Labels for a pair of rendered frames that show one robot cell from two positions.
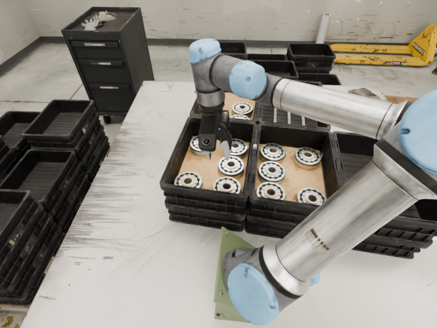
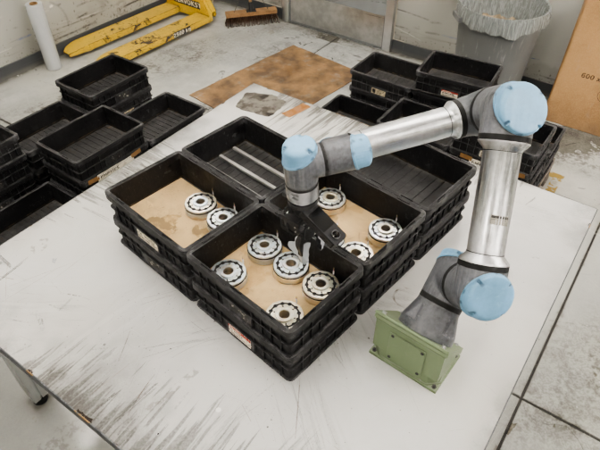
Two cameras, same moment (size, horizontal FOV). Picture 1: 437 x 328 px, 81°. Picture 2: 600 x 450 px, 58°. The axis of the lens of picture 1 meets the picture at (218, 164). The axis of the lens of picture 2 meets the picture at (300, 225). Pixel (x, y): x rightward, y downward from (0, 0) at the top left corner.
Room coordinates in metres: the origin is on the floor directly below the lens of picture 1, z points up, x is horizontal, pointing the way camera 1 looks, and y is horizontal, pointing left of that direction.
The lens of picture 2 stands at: (0.10, 0.83, 2.01)
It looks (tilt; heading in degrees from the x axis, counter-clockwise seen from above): 43 degrees down; 303
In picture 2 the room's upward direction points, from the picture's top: straight up
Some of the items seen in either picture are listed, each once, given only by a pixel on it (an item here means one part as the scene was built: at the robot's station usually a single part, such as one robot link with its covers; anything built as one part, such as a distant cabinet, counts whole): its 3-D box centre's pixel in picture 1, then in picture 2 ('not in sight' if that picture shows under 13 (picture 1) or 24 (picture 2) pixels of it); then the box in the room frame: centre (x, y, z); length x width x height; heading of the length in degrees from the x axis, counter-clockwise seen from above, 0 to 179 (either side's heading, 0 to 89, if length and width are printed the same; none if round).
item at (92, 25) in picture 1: (90, 25); not in sight; (2.22, 1.02, 0.88); 0.25 x 0.19 x 0.03; 177
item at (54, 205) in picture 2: not in sight; (39, 233); (2.09, -0.05, 0.26); 0.40 x 0.30 x 0.23; 87
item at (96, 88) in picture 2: (305, 72); (112, 110); (2.45, -0.87, 0.37); 0.40 x 0.30 x 0.45; 87
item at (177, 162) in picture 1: (214, 161); (274, 276); (0.71, 0.02, 0.87); 0.40 x 0.30 x 0.11; 170
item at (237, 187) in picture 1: (226, 187); (320, 285); (0.58, -0.03, 0.86); 0.10 x 0.10 x 0.01
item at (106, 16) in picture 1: (104, 15); not in sight; (2.46, 0.98, 0.88); 0.29 x 0.22 x 0.03; 177
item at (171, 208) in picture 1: (214, 179); (275, 300); (0.71, 0.02, 0.76); 0.40 x 0.30 x 0.12; 170
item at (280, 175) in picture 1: (271, 170); not in sight; (0.67, -0.20, 0.86); 0.10 x 0.10 x 0.01
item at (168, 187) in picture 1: (213, 152); (273, 263); (0.71, 0.02, 0.92); 0.40 x 0.30 x 0.02; 170
